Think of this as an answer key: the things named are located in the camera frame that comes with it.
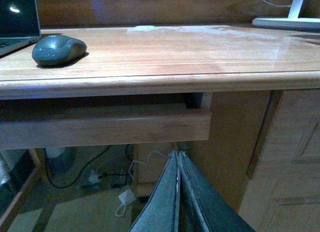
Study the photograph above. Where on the white power adapter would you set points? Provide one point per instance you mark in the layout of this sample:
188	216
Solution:
127	197

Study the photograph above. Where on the wooden rolling computer stand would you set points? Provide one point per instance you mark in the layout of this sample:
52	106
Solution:
149	162

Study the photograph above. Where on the dark grey wireless mouse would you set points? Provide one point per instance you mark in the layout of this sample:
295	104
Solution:
58	50

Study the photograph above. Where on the power strip with plugs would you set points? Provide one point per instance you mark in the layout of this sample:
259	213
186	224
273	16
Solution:
96	180

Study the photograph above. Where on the wooden desk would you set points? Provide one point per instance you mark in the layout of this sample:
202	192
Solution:
262	88

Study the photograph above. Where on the grey open laptop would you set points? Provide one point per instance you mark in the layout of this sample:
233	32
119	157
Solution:
19	24

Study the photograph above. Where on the wooden shelf frame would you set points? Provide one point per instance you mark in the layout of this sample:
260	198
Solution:
20	169

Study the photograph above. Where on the wooden pull-out keyboard tray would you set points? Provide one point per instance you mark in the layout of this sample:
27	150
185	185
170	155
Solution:
88	126

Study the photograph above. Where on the white round column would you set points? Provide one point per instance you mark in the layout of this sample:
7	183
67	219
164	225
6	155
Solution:
60	159

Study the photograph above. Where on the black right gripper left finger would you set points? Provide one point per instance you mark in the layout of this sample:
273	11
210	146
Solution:
161	213

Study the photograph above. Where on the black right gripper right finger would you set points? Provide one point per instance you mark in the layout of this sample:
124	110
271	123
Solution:
203	208

